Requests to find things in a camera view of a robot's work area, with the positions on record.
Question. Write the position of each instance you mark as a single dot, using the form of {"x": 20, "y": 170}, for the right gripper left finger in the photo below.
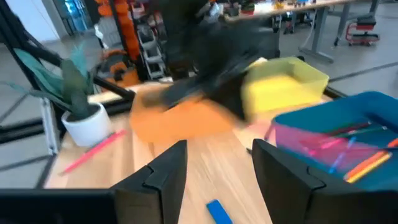
{"x": 161, "y": 193}

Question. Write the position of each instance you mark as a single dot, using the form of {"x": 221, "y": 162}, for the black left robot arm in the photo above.
{"x": 224, "y": 62}

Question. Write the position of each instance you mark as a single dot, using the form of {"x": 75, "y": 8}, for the yellow pencil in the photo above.
{"x": 370, "y": 168}

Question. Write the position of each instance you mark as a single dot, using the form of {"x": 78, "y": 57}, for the dark green pencil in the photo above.
{"x": 363, "y": 131}

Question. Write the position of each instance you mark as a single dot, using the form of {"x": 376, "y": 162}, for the blue eraser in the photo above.
{"x": 219, "y": 213}

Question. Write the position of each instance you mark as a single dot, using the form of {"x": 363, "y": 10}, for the orange pencil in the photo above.
{"x": 370, "y": 159}

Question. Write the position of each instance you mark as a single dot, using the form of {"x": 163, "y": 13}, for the white plant pot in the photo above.
{"x": 87, "y": 130}

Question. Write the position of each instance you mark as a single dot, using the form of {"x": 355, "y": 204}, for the long workshop desk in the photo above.
{"x": 320, "y": 28}

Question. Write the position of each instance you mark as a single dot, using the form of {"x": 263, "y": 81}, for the red cart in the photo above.
{"x": 362, "y": 39}

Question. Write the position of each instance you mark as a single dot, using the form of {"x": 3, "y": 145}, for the grey storage shelf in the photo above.
{"x": 152, "y": 56}

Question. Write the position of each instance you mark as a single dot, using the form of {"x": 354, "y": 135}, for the blue plastic bin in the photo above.
{"x": 342, "y": 109}

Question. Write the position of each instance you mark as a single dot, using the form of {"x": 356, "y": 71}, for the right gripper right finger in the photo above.
{"x": 295, "y": 199}

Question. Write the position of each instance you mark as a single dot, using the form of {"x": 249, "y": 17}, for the green artificial plant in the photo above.
{"x": 73, "y": 87}

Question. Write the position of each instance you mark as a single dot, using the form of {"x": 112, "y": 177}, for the orange plastic bin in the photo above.
{"x": 186, "y": 124}

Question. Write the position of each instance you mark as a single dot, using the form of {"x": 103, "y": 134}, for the yellow plastic bin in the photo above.
{"x": 280, "y": 93}

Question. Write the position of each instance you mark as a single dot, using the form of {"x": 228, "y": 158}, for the orange equipment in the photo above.
{"x": 129, "y": 31}

